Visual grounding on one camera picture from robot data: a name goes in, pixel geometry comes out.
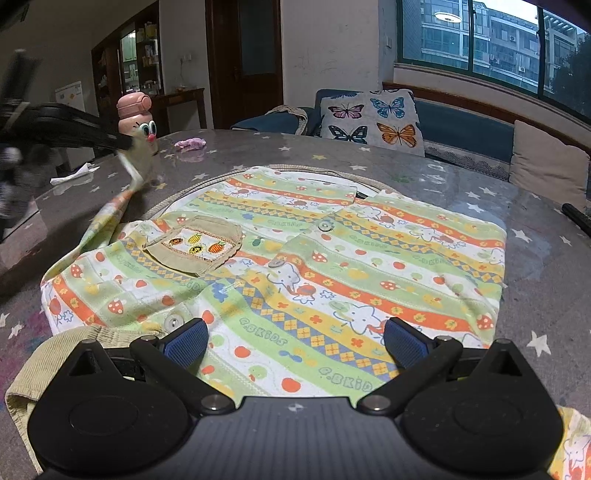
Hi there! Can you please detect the blue sofa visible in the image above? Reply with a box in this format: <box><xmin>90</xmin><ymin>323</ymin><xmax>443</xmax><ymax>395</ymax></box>
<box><xmin>230</xmin><ymin>89</ymin><xmax>516</xmax><ymax>182</ymax></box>

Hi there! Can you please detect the white tissue paper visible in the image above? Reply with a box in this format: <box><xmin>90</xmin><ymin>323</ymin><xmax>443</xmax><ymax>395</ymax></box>
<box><xmin>49</xmin><ymin>165</ymin><xmax>100</xmax><ymax>186</ymax></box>

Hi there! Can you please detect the beige cloth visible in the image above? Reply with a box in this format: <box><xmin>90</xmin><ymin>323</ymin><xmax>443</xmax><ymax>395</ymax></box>
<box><xmin>265</xmin><ymin>104</ymin><xmax>315</xmax><ymax>136</ymax></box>

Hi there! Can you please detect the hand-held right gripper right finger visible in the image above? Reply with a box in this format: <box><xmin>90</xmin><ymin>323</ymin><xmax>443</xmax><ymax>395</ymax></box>
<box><xmin>357</xmin><ymin>317</ymin><xmax>541</xmax><ymax>415</ymax></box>

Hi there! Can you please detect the butterfly print pillow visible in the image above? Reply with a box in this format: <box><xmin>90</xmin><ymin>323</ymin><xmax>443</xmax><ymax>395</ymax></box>
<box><xmin>320</xmin><ymin>89</ymin><xmax>426</xmax><ymax>158</ymax></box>

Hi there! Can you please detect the black rod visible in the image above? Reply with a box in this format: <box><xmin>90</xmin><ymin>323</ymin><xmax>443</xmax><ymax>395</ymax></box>
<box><xmin>561</xmin><ymin>202</ymin><xmax>591</xmax><ymax>225</ymax></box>

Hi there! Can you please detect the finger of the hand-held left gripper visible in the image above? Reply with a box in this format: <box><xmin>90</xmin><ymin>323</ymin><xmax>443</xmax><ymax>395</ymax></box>
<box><xmin>27</xmin><ymin>102</ymin><xmax>133</xmax><ymax>151</ymax></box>

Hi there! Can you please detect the green framed window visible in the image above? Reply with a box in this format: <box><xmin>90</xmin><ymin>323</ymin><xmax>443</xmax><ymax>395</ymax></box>
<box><xmin>396</xmin><ymin>0</ymin><xmax>591</xmax><ymax>119</ymax></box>

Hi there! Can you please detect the wooden side table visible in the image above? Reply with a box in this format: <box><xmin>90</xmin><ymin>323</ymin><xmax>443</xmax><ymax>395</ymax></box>
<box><xmin>151</xmin><ymin>87</ymin><xmax>206</xmax><ymax>136</ymax></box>

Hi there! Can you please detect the grey star-patterned tablecloth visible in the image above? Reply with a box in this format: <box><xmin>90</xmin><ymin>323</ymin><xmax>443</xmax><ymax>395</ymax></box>
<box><xmin>0</xmin><ymin>128</ymin><xmax>591</xmax><ymax>480</ymax></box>

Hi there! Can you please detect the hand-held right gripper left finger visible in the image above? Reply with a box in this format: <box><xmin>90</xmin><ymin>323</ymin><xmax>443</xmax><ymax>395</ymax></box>
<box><xmin>54</xmin><ymin>318</ymin><xmax>236</xmax><ymax>416</ymax></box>

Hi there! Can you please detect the dark wooden door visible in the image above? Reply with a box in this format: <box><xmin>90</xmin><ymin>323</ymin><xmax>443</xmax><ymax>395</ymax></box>
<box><xmin>205</xmin><ymin>0</ymin><xmax>284</xmax><ymax>130</ymax></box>

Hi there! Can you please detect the wooden display cabinet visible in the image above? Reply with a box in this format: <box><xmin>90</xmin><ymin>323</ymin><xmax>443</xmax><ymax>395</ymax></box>
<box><xmin>90</xmin><ymin>13</ymin><xmax>161</xmax><ymax>121</ymax></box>

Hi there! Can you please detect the white board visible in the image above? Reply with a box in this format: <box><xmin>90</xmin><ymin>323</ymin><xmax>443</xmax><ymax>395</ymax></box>
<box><xmin>55</xmin><ymin>80</ymin><xmax>87</xmax><ymax>112</ymax></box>

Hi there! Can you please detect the beige cushion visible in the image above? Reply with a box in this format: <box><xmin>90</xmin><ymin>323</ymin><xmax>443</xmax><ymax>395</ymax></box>
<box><xmin>509</xmin><ymin>119</ymin><xmax>591</xmax><ymax>202</ymax></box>

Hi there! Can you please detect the pink cartoon face bottle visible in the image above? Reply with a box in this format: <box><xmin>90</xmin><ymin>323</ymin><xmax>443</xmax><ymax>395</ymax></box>
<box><xmin>116</xmin><ymin>93</ymin><xmax>160</xmax><ymax>156</ymax></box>

